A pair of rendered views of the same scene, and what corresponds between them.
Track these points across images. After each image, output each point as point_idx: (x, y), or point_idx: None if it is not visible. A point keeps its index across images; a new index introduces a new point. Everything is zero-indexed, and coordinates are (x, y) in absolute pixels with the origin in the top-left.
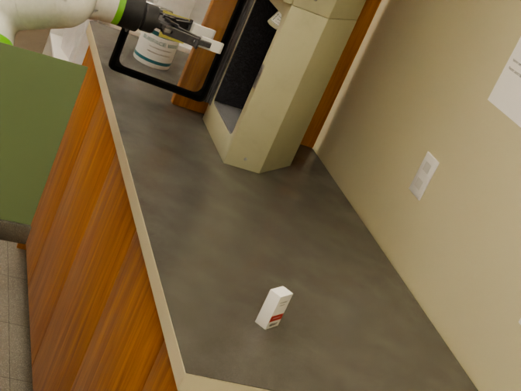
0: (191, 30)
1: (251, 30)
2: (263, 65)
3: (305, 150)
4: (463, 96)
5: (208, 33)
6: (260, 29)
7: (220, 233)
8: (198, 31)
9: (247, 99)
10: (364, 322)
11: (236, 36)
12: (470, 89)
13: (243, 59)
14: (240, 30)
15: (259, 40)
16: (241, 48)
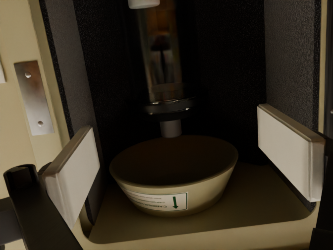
0: (306, 157)
1: (302, 111)
2: (40, 131)
3: None
4: (16, 151)
5: (267, 137)
6: (292, 117)
7: None
8: (286, 150)
9: (22, 18)
10: None
11: None
12: (13, 161)
13: (297, 26)
14: (330, 101)
15: (288, 87)
16: (305, 55)
